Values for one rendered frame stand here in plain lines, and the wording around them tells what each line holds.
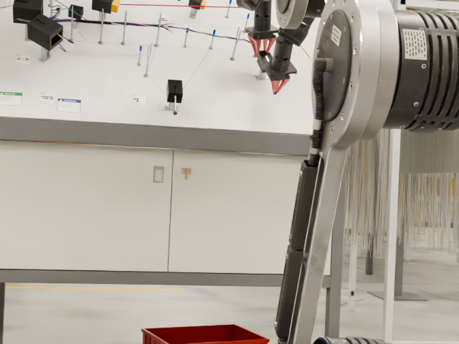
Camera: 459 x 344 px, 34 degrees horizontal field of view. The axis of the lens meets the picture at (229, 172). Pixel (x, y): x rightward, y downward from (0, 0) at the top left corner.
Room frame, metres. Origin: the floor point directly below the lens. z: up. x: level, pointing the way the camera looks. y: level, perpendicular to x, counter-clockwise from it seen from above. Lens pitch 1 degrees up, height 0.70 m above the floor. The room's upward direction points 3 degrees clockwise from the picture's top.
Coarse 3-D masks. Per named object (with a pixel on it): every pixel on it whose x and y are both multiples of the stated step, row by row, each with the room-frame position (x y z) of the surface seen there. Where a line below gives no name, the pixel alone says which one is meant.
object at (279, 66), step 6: (276, 60) 2.39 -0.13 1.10; (282, 60) 2.38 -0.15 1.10; (288, 60) 2.39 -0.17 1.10; (264, 66) 2.43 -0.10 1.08; (270, 66) 2.44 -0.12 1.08; (276, 66) 2.41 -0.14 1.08; (282, 66) 2.40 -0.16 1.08; (288, 66) 2.42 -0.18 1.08; (270, 72) 2.41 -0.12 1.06; (276, 72) 2.41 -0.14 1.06; (282, 72) 2.42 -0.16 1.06; (288, 72) 2.42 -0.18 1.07; (294, 72) 2.43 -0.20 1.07
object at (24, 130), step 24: (0, 120) 2.25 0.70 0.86; (24, 120) 2.27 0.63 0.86; (48, 120) 2.28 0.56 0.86; (96, 144) 2.33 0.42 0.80; (120, 144) 2.33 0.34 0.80; (144, 144) 2.34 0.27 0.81; (168, 144) 2.36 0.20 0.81; (192, 144) 2.37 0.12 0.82; (216, 144) 2.39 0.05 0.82; (240, 144) 2.40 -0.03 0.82; (264, 144) 2.42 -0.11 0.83; (288, 144) 2.43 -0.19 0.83
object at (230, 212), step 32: (192, 160) 2.41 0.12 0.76; (224, 160) 2.43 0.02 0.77; (256, 160) 2.46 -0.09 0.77; (288, 160) 2.48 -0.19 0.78; (192, 192) 2.41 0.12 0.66; (224, 192) 2.43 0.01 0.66; (256, 192) 2.46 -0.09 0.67; (288, 192) 2.48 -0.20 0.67; (192, 224) 2.41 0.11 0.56; (224, 224) 2.44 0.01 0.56; (256, 224) 2.46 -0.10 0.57; (288, 224) 2.48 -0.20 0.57; (192, 256) 2.42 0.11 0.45; (224, 256) 2.44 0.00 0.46; (256, 256) 2.46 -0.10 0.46
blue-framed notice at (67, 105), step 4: (60, 100) 2.35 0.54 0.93; (64, 100) 2.35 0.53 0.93; (68, 100) 2.35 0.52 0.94; (72, 100) 2.36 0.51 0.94; (76, 100) 2.36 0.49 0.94; (80, 100) 2.36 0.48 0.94; (60, 104) 2.34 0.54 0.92; (64, 104) 2.34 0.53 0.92; (68, 104) 2.34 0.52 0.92; (72, 104) 2.34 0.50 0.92; (76, 104) 2.35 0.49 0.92; (80, 104) 2.35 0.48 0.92; (60, 108) 2.33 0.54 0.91; (64, 108) 2.33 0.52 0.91; (68, 108) 2.33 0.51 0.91; (72, 108) 2.34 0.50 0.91; (76, 108) 2.34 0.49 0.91; (80, 108) 2.34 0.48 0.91; (68, 112) 2.32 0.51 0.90; (72, 112) 2.33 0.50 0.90; (76, 112) 2.33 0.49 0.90; (80, 112) 2.33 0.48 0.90
